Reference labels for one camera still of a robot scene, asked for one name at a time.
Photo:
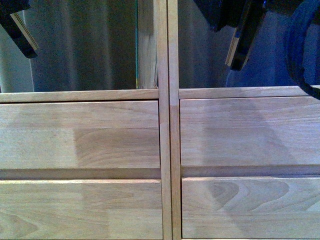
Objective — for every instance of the dark right arm gripper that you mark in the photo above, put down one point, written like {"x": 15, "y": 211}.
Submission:
{"x": 245, "y": 16}

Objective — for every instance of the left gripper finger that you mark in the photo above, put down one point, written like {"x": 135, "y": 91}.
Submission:
{"x": 15, "y": 27}

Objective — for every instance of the right wooden shelf cabinet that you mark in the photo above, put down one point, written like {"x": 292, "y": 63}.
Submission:
{"x": 178, "y": 171}

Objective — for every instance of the wooden shelf cabinet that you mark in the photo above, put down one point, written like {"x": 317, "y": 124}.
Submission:
{"x": 162, "y": 173}
{"x": 178, "y": 171}

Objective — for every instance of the left wooden shelf cabinet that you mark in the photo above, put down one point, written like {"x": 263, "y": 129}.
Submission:
{"x": 162, "y": 173}

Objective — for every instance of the dark pleated curtain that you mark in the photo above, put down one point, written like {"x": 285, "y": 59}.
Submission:
{"x": 90, "y": 45}

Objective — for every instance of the right cabinet upper drawer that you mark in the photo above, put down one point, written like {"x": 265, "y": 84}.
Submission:
{"x": 256, "y": 131}

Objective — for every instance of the cabinet drawer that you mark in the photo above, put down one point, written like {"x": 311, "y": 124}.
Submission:
{"x": 250, "y": 208}
{"x": 256, "y": 131}
{"x": 81, "y": 210}
{"x": 80, "y": 135}

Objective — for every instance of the left cabinet upper drawer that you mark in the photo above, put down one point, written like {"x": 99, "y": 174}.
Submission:
{"x": 80, "y": 135}

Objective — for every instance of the right cabinet lower drawer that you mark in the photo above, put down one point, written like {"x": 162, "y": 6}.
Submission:
{"x": 250, "y": 208}

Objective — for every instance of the left cabinet lower drawer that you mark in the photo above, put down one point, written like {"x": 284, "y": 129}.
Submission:
{"x": 81, "y": 210}

